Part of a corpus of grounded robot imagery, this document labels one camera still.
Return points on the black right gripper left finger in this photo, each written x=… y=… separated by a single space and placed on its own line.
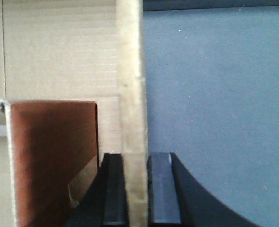
x=105 y=202

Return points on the large brown cardboard box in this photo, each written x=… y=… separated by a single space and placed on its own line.
x=83 y=50

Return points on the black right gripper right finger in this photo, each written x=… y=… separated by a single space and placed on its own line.
x=177 y=199

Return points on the dark blue fabric mat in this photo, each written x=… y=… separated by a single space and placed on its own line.
x=212 y=80

